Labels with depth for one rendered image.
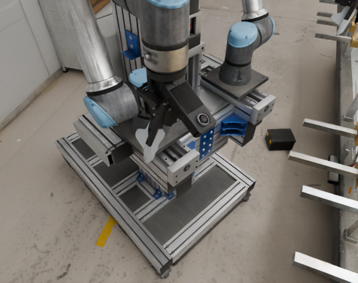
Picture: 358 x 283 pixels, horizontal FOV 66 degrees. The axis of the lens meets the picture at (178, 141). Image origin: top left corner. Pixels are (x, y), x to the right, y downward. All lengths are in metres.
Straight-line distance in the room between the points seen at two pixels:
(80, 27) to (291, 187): 1.88
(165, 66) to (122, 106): 0.43
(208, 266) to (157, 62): 1.57
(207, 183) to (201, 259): 0.48
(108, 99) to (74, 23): 0.22
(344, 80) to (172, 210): 1.43
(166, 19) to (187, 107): 0.15
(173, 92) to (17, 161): 2.24
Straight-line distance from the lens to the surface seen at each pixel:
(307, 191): 1.06
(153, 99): 0.51
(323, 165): 1.31
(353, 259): 1.32
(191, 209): 1.79
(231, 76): 1.27
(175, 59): 0.45
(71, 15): 0.84
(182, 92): 0.49
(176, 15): 0.42
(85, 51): 0.84
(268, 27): 1.34
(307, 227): 2.15
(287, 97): 3.09
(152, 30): 0.43
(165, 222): 1.75
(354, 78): 2.42
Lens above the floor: 1.77
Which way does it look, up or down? 47 degrees down
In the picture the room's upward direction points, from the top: straight up
